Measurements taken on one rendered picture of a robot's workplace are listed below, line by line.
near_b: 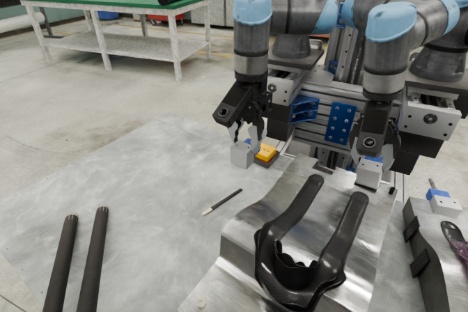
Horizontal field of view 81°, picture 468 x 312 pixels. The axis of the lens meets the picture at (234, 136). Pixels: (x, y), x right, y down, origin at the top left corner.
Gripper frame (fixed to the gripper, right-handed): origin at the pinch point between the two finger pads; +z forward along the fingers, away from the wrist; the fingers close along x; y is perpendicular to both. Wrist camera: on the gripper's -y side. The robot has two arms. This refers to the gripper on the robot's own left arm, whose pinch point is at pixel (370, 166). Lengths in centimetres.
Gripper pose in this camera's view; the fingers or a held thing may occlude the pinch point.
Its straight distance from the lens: 74.0
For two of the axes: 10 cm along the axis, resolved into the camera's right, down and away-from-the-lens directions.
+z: 1.9, 8.0, 5.7
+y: 5.6, -5.7, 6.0
